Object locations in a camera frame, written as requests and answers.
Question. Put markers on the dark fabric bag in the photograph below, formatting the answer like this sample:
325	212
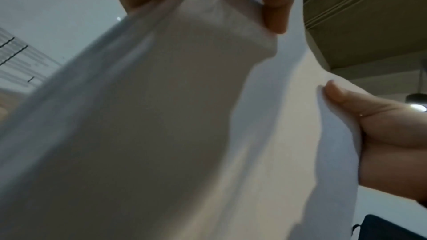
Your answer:
390	229

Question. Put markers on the person's left hand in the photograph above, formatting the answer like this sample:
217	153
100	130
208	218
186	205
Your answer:
393	149

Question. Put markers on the grey slatted panel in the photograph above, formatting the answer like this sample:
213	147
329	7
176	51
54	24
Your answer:
20	57

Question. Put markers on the black pendant lamp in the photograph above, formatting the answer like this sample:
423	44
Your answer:
416	102

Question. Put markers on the white cloth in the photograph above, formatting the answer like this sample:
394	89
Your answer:
160	128

